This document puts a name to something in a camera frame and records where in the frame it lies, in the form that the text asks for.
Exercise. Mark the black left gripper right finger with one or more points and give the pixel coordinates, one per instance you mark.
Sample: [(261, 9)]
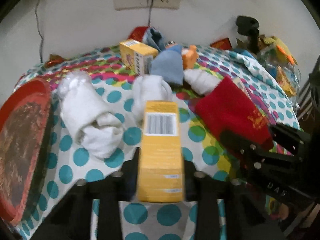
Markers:
[(227, 211)]

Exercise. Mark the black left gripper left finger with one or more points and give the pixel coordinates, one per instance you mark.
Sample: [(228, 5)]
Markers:
[(70, 218)]

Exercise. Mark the yellow box with barcode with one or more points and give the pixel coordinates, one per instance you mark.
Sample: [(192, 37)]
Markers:
[(161, 163)]

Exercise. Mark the orange dinosaur toy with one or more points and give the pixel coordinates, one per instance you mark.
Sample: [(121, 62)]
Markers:
[(189, 57)]

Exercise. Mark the light blue sock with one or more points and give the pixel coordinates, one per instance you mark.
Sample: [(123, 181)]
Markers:
[(169, 65)]

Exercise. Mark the red embroidered cloth pouch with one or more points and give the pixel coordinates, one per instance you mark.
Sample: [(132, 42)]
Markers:
[(229, 113)]

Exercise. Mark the large white rolled sock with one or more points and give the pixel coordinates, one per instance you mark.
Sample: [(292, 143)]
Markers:
[(89, 120)]

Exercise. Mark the polka dot bed sheet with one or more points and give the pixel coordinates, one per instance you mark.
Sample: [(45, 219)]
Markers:
[(69, 161)]

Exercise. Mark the clear bag of toys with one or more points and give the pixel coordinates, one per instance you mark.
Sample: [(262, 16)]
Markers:
[(278, 60)]

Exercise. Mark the red round tray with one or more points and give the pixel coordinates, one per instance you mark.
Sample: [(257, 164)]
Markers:
[(26, 119)]

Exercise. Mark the small white rolled sock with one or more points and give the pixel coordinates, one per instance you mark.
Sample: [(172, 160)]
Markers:
[(201, 81)]

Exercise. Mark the white rolled sock centre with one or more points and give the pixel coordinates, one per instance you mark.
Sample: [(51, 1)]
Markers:
[(148, 88)]

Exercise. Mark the red packet right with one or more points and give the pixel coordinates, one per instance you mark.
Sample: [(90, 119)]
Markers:
[(223, 44)]

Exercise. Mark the black clamp stand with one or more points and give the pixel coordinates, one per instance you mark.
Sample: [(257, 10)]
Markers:
[(248, 26)]

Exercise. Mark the red candy wrapper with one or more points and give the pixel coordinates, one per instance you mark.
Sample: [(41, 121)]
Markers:
[(54, 60)]

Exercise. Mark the blue sock far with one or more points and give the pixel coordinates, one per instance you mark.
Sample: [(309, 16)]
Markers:
[(154, 38)]

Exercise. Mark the red pouch by wall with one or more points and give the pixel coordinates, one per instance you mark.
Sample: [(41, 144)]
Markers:
[(138, 33)]

